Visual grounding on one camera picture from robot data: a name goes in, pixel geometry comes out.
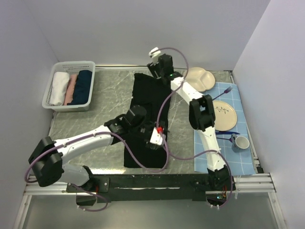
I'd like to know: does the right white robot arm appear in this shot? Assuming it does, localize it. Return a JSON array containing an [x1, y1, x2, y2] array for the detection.
[[147, 48, 232, 190]]

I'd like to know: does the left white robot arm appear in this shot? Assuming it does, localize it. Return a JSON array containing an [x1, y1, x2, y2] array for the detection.
[[29, 105, 166, 192]]

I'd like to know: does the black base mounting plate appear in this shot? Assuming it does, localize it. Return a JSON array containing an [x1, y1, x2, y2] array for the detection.
[[65, 173, 236, 203]]

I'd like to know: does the blue grid placemat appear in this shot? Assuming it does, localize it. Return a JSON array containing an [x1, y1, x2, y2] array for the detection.
[[204, 83, 255, 176]]

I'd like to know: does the cream and blue plate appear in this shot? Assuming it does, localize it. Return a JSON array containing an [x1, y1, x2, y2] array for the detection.
[[213, 100, 237, 131]]

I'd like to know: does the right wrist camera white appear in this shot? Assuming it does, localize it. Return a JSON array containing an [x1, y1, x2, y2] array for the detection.
[[149, 47, 162, 64]]

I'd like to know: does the black daisy t-shirt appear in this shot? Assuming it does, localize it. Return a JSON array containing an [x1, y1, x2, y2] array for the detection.
[[108, 73, 172, 168]]

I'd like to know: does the purple plastic fork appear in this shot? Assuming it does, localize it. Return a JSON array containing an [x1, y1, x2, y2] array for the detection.
[[212, 86, 233, 101]]

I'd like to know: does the navy rolled t-shirt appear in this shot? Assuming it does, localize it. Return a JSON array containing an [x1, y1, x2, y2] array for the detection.
[[67, 70, 92, 105]]

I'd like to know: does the white plastic basket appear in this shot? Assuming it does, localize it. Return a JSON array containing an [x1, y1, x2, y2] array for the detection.
[[41, 61, 95, 112]]

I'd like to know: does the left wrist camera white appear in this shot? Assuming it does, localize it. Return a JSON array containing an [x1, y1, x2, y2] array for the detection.
[[150, 126, 165, 146]]

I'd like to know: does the pink rolled t-shirt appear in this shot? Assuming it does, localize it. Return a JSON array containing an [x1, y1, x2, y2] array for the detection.
[[63, 74, 77, 105]]

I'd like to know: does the white rolled t-shirt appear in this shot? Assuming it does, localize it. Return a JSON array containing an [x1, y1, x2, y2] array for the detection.
[[50, 72, 70, 106]]

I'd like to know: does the blue grey cup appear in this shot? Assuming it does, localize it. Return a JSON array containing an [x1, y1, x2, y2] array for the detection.
[[231, 134, 250, 153]]

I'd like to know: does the purple plastic knife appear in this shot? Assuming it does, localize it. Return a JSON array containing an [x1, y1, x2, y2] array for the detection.
[[215, 131, 240, 135]]

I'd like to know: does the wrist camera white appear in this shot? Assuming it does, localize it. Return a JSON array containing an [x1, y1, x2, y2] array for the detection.
[[150, 126, 165, 146], [149, 47, 162, 64]]

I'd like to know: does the cream divided dish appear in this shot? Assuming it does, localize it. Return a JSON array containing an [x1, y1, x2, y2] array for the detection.
[[185, 67, 215, 93]]

